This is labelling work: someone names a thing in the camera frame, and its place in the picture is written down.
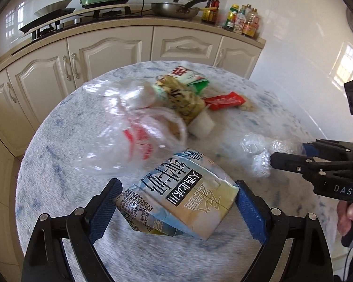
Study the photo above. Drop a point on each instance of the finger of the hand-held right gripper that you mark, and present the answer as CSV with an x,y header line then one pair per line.
x,y
288,161
329,147

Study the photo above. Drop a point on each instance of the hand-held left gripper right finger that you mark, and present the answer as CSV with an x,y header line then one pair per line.
x,y
251,211

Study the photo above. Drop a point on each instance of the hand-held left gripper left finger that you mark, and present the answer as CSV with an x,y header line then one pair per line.
x,y
104,211

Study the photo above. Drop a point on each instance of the blue white milk carton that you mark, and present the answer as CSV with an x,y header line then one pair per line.
x,y
188,199

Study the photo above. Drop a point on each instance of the person's right hand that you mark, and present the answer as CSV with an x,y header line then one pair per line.
x,y
351,214

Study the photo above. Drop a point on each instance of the beige food package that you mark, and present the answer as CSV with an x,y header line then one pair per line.
x,y
247,104

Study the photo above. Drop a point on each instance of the round marble table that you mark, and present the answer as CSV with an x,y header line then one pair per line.
x,y
61,152

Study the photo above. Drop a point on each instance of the red snack wrapper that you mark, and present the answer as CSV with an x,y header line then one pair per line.
x,y
223,101

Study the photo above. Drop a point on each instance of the clear plastic bag red print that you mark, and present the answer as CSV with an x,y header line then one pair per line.
x,y
126,123

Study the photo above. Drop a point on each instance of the white paper cup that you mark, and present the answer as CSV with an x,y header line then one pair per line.
x,y
201,126

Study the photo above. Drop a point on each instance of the yellow printed wrapper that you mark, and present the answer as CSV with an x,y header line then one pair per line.
x,y
179,100

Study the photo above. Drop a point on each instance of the white green snack packet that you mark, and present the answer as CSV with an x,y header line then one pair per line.
x,y
191,77

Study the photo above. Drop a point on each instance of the group of condiment bottles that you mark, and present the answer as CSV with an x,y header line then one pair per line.
x,y
242,22

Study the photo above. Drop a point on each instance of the cream cabinet drawer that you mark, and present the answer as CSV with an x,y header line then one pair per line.
x,y
185,45

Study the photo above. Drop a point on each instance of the steel wok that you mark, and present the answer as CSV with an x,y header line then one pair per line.
x,y
173,10

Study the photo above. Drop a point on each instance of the black gas stove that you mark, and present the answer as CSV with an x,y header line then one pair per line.
x,y
67,23

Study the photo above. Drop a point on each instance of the metal basin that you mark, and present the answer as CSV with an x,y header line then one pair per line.
x,y
54,7

